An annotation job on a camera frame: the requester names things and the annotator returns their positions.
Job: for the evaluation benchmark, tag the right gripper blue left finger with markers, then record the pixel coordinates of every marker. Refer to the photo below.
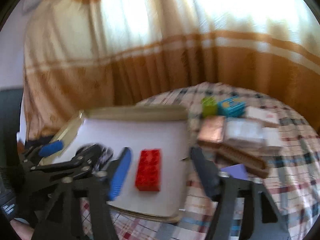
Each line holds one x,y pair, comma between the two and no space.
117,172

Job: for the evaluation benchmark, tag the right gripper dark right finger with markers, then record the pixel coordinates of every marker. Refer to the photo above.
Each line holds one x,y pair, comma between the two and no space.
207,171

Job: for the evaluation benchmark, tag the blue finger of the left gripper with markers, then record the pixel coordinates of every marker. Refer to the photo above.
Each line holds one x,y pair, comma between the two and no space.
51,148

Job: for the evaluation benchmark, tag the purple foam block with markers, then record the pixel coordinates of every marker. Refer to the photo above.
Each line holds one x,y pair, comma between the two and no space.
237,171

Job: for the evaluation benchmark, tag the red building brick plate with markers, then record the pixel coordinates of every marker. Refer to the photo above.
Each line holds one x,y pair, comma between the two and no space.
148,175

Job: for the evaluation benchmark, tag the brown plastic comb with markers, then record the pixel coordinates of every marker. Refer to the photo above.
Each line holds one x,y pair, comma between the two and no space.
253,164

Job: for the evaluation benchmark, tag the copper embossed metal tin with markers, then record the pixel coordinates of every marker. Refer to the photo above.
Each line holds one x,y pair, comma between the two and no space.
212,131

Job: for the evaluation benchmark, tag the clear plastic box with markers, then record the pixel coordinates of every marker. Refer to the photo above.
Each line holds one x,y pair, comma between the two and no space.
243,133

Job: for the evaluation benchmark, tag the green toy brick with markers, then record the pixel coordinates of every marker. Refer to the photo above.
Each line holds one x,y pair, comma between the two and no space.
209,106

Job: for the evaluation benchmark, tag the blue toy brick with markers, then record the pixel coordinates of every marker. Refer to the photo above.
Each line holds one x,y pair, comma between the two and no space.
232,107

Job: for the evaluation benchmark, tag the white card box red logo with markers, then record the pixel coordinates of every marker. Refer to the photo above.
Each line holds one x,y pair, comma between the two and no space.
267,118

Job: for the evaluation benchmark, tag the white paper tray liner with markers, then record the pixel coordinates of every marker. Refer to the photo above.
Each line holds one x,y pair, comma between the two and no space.
170,137

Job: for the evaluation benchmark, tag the gold metal tin tray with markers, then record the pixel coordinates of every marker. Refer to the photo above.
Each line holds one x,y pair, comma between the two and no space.
135,113

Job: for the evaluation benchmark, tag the small white box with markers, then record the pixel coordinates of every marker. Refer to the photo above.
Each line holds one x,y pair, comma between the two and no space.
272,139

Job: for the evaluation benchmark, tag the plaid tablecloth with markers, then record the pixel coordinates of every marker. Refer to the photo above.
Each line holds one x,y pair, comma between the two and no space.
293,180

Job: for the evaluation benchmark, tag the orange cream patterned curtain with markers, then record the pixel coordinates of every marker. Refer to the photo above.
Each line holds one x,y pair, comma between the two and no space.
81,54

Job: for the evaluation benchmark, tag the wall air conditioner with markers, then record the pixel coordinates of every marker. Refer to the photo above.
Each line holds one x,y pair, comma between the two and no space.
29,5

